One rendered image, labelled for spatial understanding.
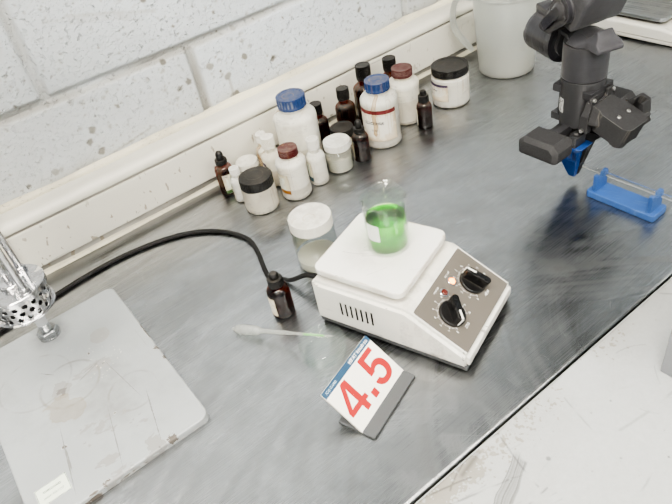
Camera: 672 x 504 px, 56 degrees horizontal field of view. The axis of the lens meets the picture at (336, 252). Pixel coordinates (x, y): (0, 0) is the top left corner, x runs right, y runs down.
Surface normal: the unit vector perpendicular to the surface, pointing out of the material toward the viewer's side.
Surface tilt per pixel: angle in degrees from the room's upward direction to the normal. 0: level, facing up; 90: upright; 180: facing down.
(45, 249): 90
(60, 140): 90
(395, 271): 0
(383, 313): 90
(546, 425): 0
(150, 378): 0
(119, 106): 90
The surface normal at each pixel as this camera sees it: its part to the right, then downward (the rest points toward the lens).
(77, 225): 0.60, 0.44
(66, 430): -0.16, -0.75
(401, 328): -0.53, 0.61
